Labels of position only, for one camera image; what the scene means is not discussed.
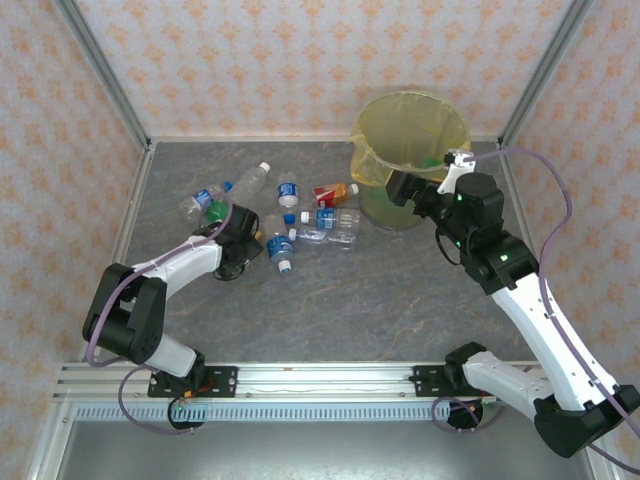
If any aluminium table back rail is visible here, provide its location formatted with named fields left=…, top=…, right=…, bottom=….
left=148, top=133, right=502, bottom=145

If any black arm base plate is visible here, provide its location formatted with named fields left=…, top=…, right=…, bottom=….
left=147, top=365, right=239, bottom=399
left=411, top=365, right=499, bottom=399

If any yellow plastic bin liner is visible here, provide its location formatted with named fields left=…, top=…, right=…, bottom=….
left=349, top=90, right=472, bottom=187

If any yellow mesh waste bin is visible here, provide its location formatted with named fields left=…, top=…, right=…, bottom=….
left=349, top=90, right=472, bottom=232

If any aluminium front mounting rail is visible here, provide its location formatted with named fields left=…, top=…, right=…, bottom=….
left=52, top=362, right=601, bottom=402

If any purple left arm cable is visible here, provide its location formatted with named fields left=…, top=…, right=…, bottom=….
left=85, top=189, right=236, bottom=436

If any ribbed clear bottle white cap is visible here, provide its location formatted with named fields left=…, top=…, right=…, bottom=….
left=230, top=161, right=272, bottom=202

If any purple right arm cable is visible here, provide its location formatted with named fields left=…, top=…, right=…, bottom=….
left=430, top=147, right=640, bottom=474

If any grey metal panel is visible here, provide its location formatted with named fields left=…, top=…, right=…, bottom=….
left=27, top=399, right=619, bottom=480

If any aluminium corner post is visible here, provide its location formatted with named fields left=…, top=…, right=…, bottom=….
left=53, top=0, right=154, bottom=151
left=498, top=0, right=594, bottom=149

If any red orange label bottle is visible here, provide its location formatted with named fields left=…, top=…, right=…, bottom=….
left=311, top=181, right=360, bottom=210

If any slotted grey cable duct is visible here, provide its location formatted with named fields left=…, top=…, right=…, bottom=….
left=73, top=402, right=454, bottom=424

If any blue-label clear bottle white cap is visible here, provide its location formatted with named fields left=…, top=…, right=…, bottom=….
left=299, top=207, right=362, bottom=235

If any capless clear Pepsi-label bottle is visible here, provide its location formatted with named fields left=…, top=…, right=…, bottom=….
left=276, top=171, right=301, bottom=209

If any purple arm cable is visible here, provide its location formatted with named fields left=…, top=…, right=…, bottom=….
left=85, top=189, right=236, bottom=436
left=430, top=147, right=640, bottom=474

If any Pocari Sweat clear bottle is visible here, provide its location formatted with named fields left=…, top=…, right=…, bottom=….
left=265, top=213, right=297, bottom=276

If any clear bottle grey neck ring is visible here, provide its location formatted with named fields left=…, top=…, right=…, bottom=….
left=288, top=227, right=358, bottom=251

